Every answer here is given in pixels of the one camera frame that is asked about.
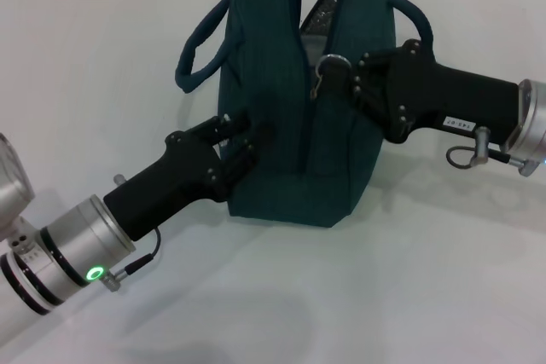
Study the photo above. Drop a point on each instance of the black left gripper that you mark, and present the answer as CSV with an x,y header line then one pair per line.
x,y
170,193

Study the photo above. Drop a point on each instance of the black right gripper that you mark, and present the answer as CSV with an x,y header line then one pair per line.
x,y
448,91

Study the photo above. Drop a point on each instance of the dark teal insulated lunch bag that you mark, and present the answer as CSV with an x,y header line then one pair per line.
x,y
298,125

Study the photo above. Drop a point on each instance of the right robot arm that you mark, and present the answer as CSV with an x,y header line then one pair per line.
x,y
529,121

